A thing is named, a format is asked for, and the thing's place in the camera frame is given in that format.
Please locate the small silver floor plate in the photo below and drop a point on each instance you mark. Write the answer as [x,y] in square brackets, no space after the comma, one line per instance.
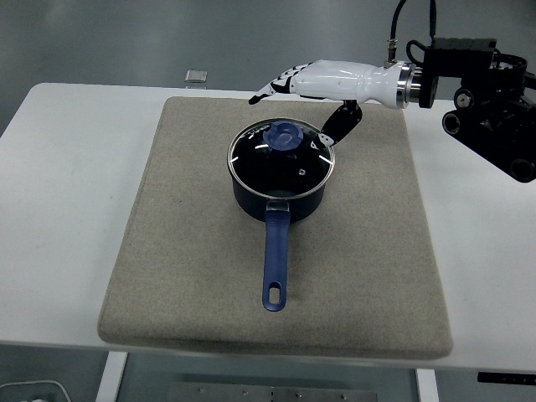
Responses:
[196,76]

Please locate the black box under table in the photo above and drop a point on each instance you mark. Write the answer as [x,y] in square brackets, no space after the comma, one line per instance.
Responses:
[502,377]

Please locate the white table leg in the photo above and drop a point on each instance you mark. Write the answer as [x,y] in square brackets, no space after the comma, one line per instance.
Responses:
[111,377]
[427,387]

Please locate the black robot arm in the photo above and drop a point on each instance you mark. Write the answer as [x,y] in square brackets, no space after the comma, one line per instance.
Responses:
[486,100]

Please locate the grey metal plate with screws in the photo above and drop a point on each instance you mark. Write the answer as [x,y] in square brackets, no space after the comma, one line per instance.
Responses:
[230,395]

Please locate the beige fabric mat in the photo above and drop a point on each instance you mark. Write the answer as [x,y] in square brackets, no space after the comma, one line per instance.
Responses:
[188,251]

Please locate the glass lid with blue knob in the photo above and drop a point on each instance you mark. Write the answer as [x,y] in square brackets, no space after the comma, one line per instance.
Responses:
[282,136]

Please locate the white rounded device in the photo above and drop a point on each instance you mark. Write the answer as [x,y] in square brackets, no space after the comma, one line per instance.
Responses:
[63,391]

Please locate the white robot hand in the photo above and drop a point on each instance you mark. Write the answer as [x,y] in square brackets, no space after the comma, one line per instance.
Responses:
[335,81]

